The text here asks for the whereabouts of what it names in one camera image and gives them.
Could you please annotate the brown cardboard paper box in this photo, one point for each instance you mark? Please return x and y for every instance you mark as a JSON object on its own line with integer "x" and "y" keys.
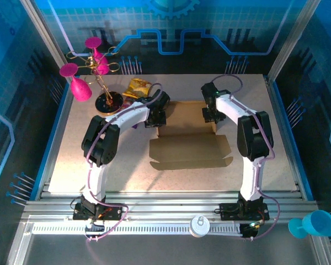
{"x": 187, "y": 149}

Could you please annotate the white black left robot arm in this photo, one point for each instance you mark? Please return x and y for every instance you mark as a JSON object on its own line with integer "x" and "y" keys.
{"x": 127, "y": 113}

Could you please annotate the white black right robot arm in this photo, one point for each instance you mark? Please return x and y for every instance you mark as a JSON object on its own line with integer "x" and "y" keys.
{"x": 231, "y": 107}

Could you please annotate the yellow snack bag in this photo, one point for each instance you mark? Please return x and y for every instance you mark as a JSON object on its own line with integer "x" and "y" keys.
{"x": 138, "y": 88}

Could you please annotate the gold glass rack black base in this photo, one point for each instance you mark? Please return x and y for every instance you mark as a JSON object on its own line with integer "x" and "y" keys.
{"x": 109, "y": 103}

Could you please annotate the small pink goblet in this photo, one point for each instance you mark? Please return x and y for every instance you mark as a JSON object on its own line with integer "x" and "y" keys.
{"x": 99, "y": 62}

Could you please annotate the large pink goblet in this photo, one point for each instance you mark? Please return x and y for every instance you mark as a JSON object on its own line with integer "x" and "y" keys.
{"x": 80, "y": 89}

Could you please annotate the silver tin can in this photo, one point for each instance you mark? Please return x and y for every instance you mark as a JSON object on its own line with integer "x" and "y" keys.
{"x": 199, "y": 226}

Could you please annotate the black controller board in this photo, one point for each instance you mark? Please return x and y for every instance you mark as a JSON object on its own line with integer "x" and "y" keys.
{"x": 249, "y": 231}

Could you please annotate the blue goblet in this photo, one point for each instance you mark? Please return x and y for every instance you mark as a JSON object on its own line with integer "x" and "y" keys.
{"x": 318, "y": 223}

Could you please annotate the aluminium frame rail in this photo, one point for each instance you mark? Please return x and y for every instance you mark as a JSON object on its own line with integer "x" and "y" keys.
{"x": 168, "y": 207}

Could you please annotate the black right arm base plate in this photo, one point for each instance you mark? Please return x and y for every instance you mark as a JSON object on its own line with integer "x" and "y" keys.
{"x": 229, "y": 212}

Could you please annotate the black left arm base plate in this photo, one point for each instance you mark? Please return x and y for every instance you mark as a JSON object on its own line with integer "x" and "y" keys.
{"x": 113, "y": 212}

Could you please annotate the aluminium frame post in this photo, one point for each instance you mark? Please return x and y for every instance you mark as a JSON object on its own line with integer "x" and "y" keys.
{"x": 40, "y": 25}
{"x": 298, "y": 27}

